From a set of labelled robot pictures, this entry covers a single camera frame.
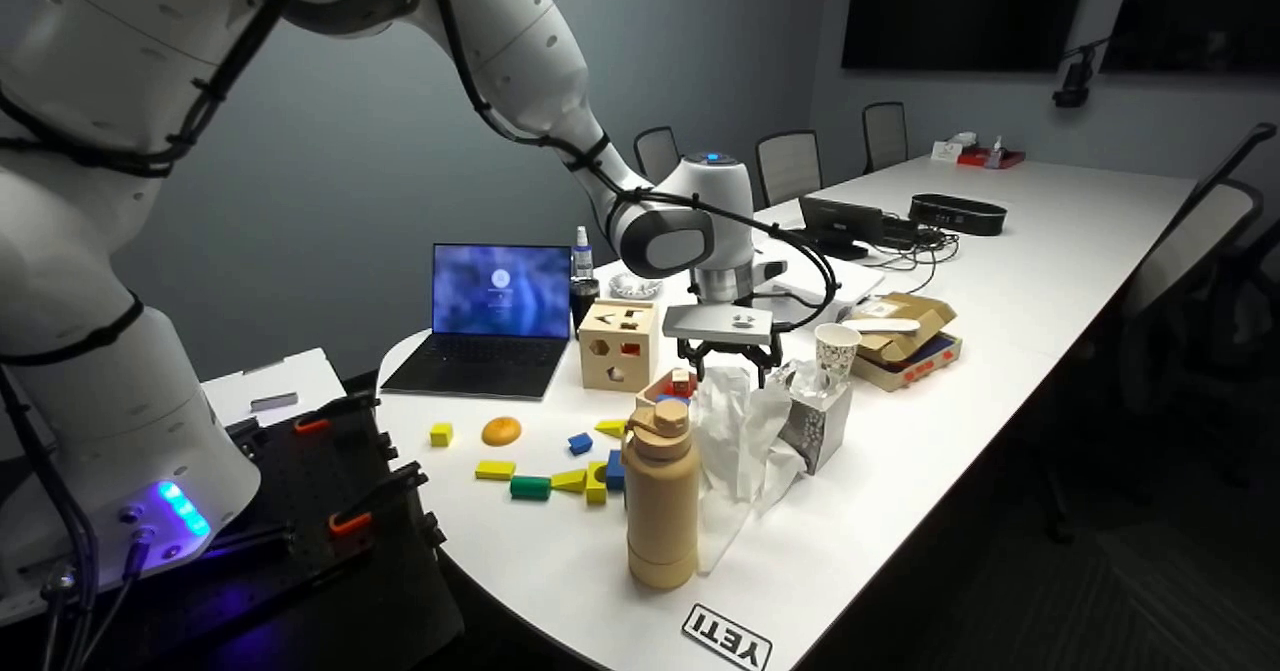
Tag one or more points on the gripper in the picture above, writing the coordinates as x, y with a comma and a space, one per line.
733, 350

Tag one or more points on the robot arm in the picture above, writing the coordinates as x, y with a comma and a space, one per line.
110, 251

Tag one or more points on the white napkin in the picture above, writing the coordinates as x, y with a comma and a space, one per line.
738, 441

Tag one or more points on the black open laptop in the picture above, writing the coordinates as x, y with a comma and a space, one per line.
500, 296

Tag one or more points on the wooden lid with red block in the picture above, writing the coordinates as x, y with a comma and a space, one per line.
672, 385

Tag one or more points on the patterned paper cup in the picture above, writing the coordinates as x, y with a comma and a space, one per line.
836, 349

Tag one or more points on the patterned tissue box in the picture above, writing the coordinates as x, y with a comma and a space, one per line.
822, 426

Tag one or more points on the wooden shape sorter box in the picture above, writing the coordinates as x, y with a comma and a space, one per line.
615, 351

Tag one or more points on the clear glass dish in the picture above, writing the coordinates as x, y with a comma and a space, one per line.
634, 286

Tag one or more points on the yellow triangle block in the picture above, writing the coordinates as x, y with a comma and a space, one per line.
612, 428

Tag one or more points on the tan water bottle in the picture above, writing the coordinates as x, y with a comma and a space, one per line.
662, 501

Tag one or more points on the black cup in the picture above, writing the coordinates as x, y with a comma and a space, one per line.
584, 301

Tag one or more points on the blue rectangular block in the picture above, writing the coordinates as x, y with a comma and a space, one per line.
614, 471

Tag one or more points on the blue cube block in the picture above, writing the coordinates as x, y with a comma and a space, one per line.
580, 443

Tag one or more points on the open cardboard box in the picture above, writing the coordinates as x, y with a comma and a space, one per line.
905, 346

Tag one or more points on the black desk phone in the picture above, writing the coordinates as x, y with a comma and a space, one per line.
838, 221

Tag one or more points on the small spray bottle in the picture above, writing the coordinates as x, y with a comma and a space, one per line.
583, 256

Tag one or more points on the yellow block with hole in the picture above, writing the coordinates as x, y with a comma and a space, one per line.
594, 491

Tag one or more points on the yellow wedge block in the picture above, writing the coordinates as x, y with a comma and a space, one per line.
572, 482

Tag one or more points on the office chair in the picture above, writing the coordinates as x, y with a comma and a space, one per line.
885, 136
657, 154
788, 166

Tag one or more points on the green cylinder block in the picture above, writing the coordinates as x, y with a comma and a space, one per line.
530, 488

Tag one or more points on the orange dome block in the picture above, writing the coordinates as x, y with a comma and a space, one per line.
501, 432

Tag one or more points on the yellow bar block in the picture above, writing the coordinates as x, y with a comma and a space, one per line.
495, 470

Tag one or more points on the black oval speaker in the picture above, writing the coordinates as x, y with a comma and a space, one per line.
957, 215

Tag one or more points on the black and white sticker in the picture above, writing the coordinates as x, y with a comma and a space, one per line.
727, 638

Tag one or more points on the yellow cube block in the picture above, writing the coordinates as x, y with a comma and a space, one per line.
441, 435

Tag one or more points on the white card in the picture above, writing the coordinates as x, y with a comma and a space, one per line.
946, 151

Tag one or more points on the red tray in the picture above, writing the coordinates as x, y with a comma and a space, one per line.
992, 159

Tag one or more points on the small clear bottle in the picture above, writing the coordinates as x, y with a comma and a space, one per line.
994, 152

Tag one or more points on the orange and black clamp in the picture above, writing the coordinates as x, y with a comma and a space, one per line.
375, 501
335, 416

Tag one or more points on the white box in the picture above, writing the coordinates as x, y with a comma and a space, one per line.
285, 379

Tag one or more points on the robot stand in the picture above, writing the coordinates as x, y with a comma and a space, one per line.
330, 591

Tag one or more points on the row of office chairs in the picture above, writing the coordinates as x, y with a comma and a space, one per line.
1195, 251

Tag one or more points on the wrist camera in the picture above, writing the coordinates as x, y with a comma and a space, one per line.
715, 323

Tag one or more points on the wall screen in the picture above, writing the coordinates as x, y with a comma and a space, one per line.
965, 6
1195, 6

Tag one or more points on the camera on mount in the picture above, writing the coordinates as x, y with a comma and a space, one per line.
1075, 81

